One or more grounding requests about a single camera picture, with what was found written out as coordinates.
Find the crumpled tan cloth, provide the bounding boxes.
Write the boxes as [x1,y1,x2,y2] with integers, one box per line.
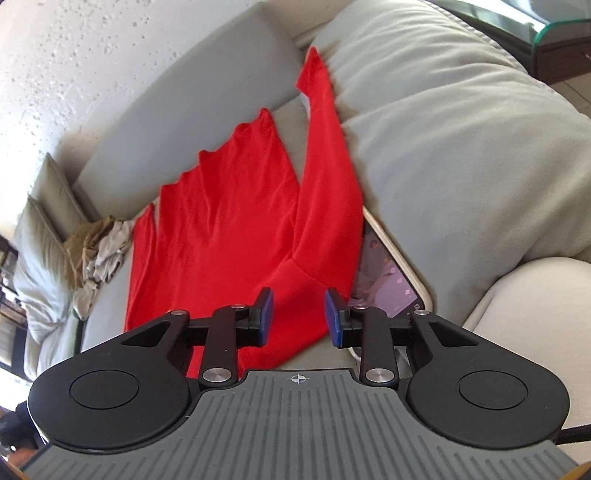
[64,216,122,291]

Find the crumpled off-white cloth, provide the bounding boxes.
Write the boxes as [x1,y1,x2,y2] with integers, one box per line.
[72,220,137,321]

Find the white-framed tablet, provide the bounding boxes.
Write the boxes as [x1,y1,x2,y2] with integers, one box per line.
[349,206,435,363]

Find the grey throw pillow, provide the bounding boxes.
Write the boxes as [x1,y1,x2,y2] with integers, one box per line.
[13,196,80,331]
[28,152,93,241]

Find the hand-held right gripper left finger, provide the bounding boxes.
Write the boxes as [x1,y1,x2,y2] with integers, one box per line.
[121,287,275,387]

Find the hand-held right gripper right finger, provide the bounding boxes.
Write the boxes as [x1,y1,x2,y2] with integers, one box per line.
[324,288,479,387]

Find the red long-sleeved shirt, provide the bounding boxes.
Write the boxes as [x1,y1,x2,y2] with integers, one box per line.
[124,47,365,379]

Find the large grey sofa cushion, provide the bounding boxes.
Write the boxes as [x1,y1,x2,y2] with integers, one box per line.
[312,0,591,311]

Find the light grey sofa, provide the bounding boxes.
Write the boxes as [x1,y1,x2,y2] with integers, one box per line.
[28,0,591,430]

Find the glass-topped side table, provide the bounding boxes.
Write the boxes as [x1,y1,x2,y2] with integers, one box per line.
[434,0,591,82]

